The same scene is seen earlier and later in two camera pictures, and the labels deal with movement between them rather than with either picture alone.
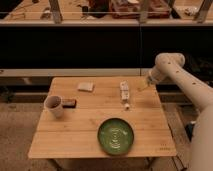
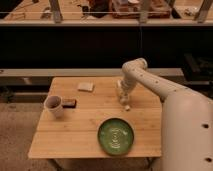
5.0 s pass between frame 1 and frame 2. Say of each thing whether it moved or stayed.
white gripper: moved
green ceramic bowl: stayed
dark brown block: stayed
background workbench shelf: stayed
